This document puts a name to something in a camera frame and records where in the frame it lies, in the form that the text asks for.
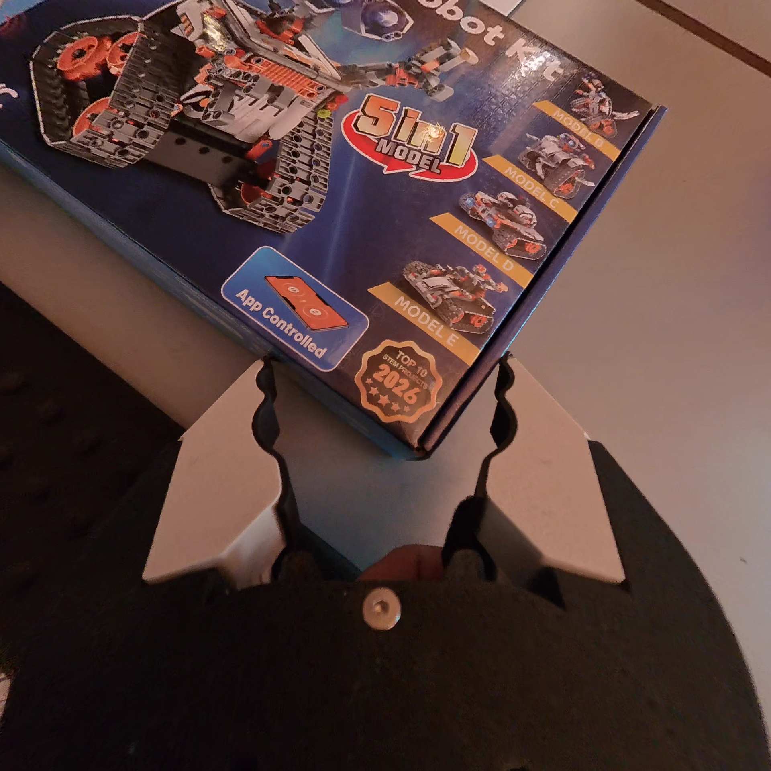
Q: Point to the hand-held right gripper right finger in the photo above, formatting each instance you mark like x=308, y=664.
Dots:
x=542, y=482

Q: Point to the blue robot kit box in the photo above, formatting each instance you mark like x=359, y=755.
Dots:
x=361, y=180

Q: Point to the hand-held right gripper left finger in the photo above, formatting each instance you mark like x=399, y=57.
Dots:
x=217, y=482

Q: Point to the grey desk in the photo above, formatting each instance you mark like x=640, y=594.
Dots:
x=692, y=301

